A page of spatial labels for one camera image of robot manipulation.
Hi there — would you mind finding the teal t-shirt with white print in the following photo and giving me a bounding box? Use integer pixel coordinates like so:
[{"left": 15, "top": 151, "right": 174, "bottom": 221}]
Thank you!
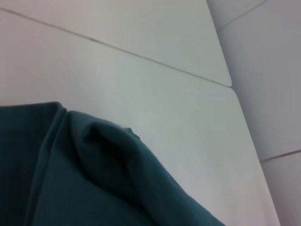
[{"left": 0, "top": 101, "right": 227, "bottom": 226}]

